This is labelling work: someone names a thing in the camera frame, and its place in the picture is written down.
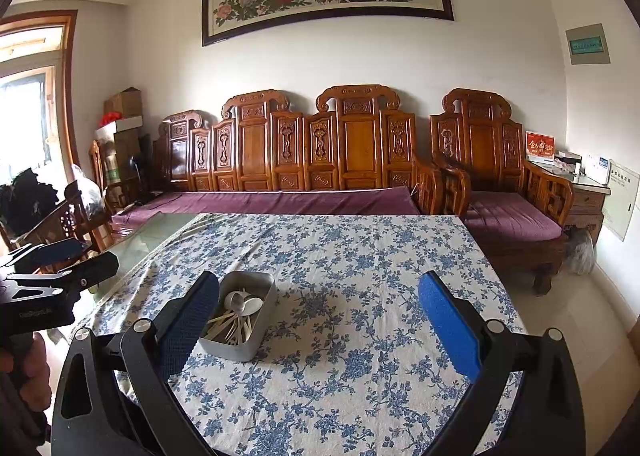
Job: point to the clear plastic bag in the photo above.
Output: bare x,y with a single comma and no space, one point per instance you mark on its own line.
87,188

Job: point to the wooden side table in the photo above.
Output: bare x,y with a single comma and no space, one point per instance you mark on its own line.
587,208

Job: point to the white flat box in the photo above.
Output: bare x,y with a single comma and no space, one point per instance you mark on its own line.
125,128

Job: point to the white wall cabinet door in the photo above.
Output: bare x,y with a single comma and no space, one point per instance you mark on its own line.
622,206

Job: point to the dark wooden chair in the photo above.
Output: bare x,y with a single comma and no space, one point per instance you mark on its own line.
75,226

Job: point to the grey wall panel box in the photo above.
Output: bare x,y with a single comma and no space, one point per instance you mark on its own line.
587,44

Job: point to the black cloth pile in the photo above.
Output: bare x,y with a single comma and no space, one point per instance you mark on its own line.
25,201

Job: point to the carved wooden sofa bench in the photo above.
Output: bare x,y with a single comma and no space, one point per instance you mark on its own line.
255,150

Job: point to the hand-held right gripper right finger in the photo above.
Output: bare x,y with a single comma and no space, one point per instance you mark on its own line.
447,326

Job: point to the tall-backed wooden chair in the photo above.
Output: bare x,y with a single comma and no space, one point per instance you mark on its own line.
100,170

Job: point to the grey plastic floor bag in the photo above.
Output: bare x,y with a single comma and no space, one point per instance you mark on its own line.
580,251

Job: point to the person's left hand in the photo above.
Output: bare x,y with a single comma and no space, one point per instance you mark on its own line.
41,371

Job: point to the white plastic spoon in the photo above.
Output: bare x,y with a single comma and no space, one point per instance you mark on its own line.
234,301

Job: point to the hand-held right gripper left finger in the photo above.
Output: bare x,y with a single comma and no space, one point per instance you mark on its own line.
187,331

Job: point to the brown cardboard box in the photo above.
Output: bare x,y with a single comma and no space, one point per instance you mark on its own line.
124,103

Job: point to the wooden door frame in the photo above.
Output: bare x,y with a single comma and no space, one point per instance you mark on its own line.
67,85

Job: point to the grey metal container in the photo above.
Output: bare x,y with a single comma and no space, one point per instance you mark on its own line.
250,341

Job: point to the cream plastic utensil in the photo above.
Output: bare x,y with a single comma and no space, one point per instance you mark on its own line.
220,325

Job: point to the red desk calendar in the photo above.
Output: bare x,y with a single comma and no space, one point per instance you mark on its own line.
539,145

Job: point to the purple armchair cushion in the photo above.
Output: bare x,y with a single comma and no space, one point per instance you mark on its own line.
510,216

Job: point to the carved wooden armchair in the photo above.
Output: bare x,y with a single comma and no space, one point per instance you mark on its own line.
482,145

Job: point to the white blue desk device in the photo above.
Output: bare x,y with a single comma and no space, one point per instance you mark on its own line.
597,168

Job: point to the blue floral tablecloth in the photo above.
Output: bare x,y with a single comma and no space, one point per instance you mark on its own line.
350,286

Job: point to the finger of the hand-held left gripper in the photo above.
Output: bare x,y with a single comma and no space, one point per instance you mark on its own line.
95,268
60,249

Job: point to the dark wooden cabinet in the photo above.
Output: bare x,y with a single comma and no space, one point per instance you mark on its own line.
130,155

